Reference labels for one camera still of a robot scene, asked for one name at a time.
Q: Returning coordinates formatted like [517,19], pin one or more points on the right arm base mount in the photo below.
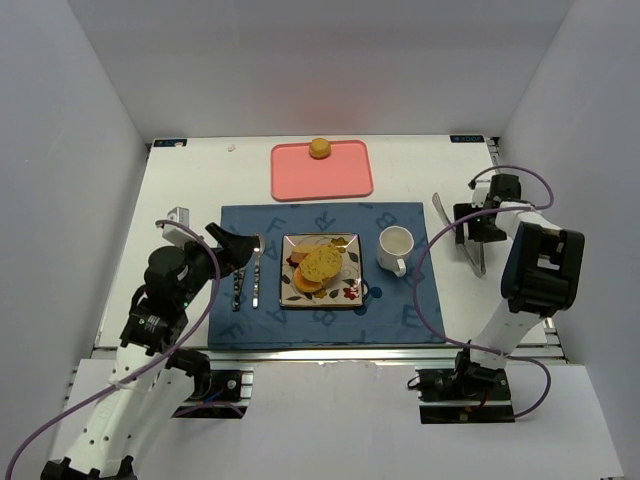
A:
[444,398]

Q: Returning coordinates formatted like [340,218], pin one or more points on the metal kitchen tongs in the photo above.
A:
[477,264]

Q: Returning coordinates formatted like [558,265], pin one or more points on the silver fork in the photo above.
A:
[238,279]

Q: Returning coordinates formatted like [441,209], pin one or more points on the seeded bread sandwich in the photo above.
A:
[322,263]

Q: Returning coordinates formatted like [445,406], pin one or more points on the small round bun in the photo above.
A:
[319,148]

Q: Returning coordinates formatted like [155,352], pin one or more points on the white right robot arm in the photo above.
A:
[540,276]

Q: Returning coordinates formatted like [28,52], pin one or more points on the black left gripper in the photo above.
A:
[216,251]

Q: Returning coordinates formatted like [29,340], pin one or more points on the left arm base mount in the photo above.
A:
[224,394]

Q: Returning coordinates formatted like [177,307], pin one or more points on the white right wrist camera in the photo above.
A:
[480,192]

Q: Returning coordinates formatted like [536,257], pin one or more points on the orange glazed bagel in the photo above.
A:
[307,286]

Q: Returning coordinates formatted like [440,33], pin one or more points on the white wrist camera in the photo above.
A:
[480,192]
[173,226]

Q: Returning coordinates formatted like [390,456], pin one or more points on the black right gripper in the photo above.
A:
[473,228]

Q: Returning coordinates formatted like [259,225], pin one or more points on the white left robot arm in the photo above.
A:
[152,374]

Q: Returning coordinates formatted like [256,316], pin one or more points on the pink plastic tray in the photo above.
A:
[297,176]

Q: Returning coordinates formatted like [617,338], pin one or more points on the blue letter-print placemat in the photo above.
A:
[393,310]

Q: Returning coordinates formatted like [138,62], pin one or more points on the silver table knife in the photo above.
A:
[243,295]

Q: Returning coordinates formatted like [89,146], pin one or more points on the square floral ceramic plate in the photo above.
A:
[343,291]

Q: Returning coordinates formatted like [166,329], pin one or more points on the white ceramic mug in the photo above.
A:
[395,244]

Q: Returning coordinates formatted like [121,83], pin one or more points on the silver spoon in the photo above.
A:
[258,252]

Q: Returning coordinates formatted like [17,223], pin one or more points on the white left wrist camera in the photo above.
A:
[173,226]

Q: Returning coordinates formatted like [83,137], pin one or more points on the seeded bread slice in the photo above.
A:
[300,252]

